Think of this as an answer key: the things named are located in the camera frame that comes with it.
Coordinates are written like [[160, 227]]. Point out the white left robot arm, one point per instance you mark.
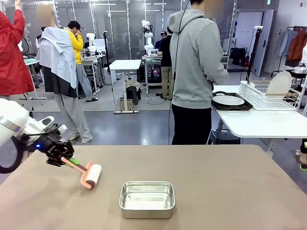
[[9, 115]]

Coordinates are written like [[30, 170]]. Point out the white plate on black tray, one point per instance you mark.
[[227, 100]]

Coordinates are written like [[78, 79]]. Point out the stainless steel rectangular container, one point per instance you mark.
[[146, 212]]

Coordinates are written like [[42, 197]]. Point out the cardboard box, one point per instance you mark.
[[126, 105]]

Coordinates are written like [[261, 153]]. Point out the person in black shirt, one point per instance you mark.
[[166, 52]]

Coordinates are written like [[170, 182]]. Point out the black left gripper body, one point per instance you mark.
[[49, 143]]

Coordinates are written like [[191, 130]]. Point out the white dish rack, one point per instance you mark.
[[254, 95]]

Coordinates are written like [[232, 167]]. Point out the white side table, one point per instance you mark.
[[251, 124]]

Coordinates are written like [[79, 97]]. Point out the black tray on side table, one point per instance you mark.
[[247, 106]]

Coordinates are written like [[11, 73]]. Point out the light blue hanging shirt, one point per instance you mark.
[[284, 42]]

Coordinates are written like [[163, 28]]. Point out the black chair with cloth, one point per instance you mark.
[[133, 92]]

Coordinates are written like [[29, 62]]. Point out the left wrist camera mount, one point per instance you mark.
[[36, 127]]

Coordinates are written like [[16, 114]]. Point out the black step stool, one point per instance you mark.
[[223, 136]]

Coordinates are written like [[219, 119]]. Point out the white plate in rack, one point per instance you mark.
[[279, 82]]

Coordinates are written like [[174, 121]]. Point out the white background desk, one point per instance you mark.
[[124, 64]]

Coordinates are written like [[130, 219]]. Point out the person in yellow hoodie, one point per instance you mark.
[[76, 50]]

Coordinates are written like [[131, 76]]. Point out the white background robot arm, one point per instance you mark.
[[148, 36], [91, 40]]

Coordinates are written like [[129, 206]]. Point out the person in grey hoodie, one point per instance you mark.
[[192, 60]]

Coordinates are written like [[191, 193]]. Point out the orange hanging jacket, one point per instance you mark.
[[298, 45]]

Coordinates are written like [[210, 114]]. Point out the pink lint roller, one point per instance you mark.
[[94, 175]]

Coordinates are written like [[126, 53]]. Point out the black bags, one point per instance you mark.
[[238, 56]]

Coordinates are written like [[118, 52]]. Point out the black camera tripod white head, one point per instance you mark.
[[256, 43]]

